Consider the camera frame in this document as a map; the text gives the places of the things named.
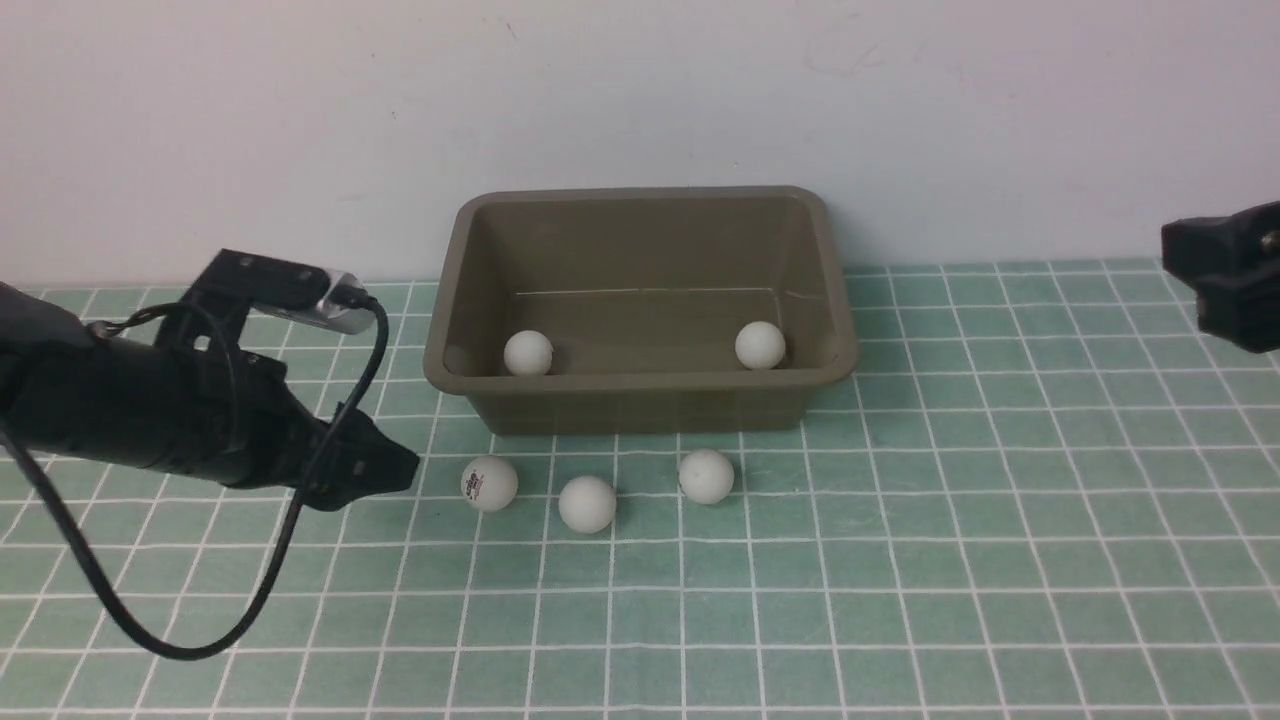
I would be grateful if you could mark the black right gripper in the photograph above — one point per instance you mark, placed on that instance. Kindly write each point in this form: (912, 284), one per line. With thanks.
(1233, 261)

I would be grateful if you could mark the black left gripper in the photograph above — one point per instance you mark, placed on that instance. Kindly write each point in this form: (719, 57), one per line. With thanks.
(252, 433)

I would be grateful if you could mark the white ball with logo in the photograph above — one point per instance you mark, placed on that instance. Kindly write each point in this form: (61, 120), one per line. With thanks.
(489, 483)

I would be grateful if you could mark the white ball with dark mark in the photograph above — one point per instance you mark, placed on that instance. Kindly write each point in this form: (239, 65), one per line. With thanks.
(528, 353)

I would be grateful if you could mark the plain white ping-pong ball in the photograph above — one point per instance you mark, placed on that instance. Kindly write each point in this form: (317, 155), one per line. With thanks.
(587, 504)

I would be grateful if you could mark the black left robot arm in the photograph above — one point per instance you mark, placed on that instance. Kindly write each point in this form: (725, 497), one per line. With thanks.
(174, 410)

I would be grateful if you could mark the green checkered tablecloth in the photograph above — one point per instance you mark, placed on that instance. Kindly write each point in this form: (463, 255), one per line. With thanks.
(1041, 495)

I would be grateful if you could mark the olive plastic storage bin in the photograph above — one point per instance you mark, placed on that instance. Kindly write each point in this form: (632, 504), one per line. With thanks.
(642, 292)

